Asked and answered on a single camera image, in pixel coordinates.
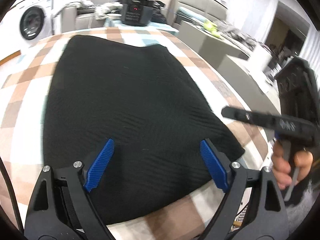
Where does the black knit sweater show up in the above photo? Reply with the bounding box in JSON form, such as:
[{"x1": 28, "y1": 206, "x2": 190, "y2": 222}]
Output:
[{"x1": 43, "y1": 35, "x2": 244, "y2": 225}]

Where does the person's right hand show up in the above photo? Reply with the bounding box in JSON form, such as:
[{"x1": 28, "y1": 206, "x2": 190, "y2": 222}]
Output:
[{"x1": 271, "y1": 141, "x2": 313, "y2": 190}]

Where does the beige cardboard box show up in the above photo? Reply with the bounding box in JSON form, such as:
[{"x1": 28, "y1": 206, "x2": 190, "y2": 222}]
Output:
[{"x1": 177, "y1": 21, "x2": 249, "y2": 69}]

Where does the green toy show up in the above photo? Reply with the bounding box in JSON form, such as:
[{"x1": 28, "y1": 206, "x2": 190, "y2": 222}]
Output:
[{"x1": 203, "y1": 21, "x2": 221, "y2": 38}]

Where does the checkered tablecloth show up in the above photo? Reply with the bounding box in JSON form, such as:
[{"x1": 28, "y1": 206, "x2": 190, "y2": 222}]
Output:
[{"x1": 1, "y1": 27, "x2": 270, "y2": 239}]

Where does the grey sofa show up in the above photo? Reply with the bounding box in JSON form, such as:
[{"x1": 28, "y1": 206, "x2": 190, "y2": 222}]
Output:
[{"x1": 60, "y1": 2, "x2": 123, "y2": 33}]

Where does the black electric pressure cooker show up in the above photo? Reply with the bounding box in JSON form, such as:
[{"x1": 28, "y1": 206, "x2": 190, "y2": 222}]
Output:
[{"x1": 120, "y1": 0, "x2": 154, "y2": 27}]

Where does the white washing machine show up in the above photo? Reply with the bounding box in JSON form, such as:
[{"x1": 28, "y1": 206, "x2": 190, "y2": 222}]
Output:
[{"x1": 10, "y1": 0, "x2": 53, "y2": 47}]

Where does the light blue blanket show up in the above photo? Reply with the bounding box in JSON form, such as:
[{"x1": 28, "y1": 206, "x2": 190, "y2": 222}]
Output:
[{"x1": 51, "y1": 0, "x2": 95, "y2": 18}]

